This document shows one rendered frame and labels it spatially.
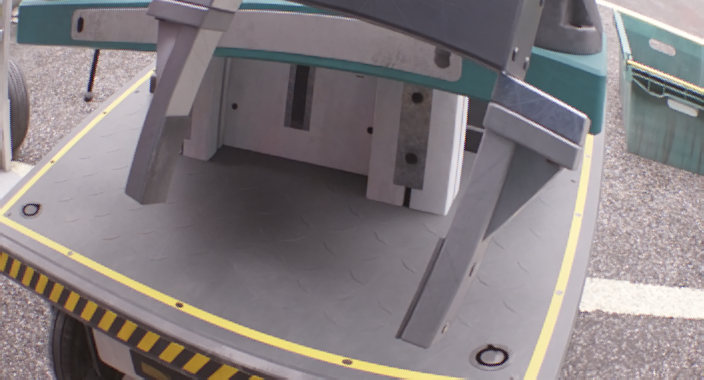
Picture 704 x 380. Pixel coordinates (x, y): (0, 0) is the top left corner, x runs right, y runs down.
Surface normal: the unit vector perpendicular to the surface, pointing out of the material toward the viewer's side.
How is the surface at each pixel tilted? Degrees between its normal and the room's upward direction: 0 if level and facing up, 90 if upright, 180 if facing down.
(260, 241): 0
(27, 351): 0
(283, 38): 90
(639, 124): 97
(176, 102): 98
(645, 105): 94
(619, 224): 0
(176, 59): 67
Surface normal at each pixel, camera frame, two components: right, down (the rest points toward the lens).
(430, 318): -0.30, 0.03
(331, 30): -0.30, 0.43
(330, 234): 0.09, -0.88
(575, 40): 0.40, 0.46
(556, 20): 0.14, 0.18
